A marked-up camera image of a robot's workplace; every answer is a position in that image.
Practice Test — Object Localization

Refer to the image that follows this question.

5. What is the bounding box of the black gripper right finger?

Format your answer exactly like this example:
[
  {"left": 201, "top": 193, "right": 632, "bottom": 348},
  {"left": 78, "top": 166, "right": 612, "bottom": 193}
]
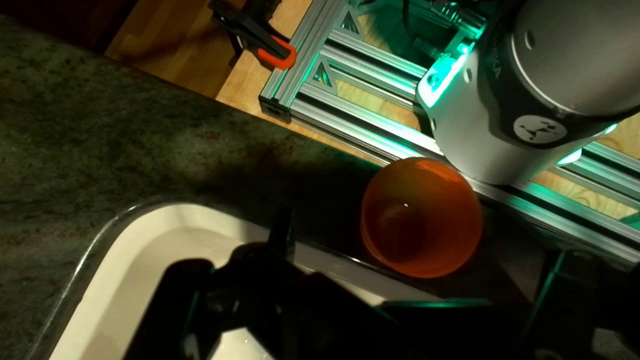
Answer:
[{"left": 490, "top": 205, "right": 640, "bottom": 360}]

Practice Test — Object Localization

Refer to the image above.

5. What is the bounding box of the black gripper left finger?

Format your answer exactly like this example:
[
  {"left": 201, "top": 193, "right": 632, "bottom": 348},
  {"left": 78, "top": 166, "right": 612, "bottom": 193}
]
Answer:
[{"left": 129, "top": 204, "right": 429, "bottom": 360}]

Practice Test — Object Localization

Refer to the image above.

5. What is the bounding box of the orange plastic cup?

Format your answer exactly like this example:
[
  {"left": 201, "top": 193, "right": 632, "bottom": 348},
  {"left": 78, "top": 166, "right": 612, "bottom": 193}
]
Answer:
[{"left": 359, "top": 155, "right": 487, "bottom": 279}]

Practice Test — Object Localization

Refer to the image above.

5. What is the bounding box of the white sink basin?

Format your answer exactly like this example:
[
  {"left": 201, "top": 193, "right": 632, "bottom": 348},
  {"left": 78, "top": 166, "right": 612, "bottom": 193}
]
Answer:
[{"left": 27, "top": 198, "right": 429, "bottom": 360}]

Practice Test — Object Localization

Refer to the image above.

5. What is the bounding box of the black clamp orange handle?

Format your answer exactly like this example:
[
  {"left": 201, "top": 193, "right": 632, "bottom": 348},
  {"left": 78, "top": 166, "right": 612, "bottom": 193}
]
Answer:
[{"left": 208, "top": 0, "right": 301, "bottom": 72}]

